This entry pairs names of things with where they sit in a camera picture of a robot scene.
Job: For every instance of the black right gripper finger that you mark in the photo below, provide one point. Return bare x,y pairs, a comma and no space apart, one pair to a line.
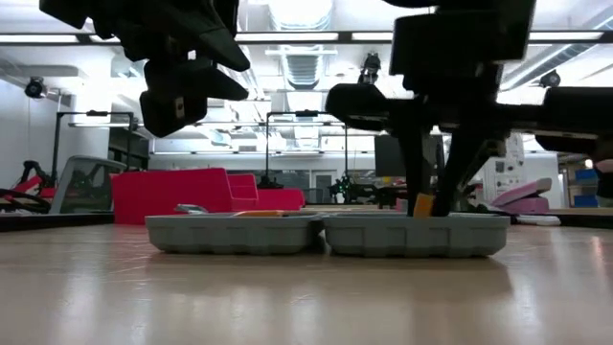
416,163
464,163

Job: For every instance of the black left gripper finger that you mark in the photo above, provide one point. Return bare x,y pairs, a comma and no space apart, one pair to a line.
215,33
191,81

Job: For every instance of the yellow torx bit holder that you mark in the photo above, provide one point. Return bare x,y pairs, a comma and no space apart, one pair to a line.
424,206

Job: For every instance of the yellow tape measure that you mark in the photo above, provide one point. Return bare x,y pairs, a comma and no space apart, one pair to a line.
261,213

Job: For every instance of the grey plastic tool case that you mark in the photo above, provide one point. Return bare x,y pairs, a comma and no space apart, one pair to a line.
239,235

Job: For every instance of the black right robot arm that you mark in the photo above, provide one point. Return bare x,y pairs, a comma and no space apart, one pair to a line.
479,6

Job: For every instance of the black background robot arm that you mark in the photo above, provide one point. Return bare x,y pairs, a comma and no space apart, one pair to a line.
29,172

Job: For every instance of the black computer monitor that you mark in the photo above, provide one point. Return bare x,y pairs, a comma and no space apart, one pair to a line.
385,158

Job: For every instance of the white pillar with posters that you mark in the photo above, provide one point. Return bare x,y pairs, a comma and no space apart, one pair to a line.
512,177

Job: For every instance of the black robot with green light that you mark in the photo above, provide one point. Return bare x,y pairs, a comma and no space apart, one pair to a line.
345,189

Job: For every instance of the black ceiling spotlight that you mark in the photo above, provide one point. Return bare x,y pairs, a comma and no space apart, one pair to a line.
551,79
36,88

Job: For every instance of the black overhead rig bar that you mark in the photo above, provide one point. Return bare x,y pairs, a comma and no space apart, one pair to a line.
345,36

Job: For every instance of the red plastic bin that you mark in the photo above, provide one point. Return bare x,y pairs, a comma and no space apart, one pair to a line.
167,196

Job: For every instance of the blue storage bin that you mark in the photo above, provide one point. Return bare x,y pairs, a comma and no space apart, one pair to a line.
586,201
586,175

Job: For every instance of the black round stand base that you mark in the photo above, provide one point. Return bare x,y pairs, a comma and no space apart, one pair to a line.
270,183

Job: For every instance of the black overhead camera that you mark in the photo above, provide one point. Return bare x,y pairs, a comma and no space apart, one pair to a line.
371,64

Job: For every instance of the silver ceiling air duct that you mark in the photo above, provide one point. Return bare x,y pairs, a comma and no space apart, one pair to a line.
301,62

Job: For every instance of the black background rig frame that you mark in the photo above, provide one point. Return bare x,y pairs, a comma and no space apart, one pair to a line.
55,144
268,144

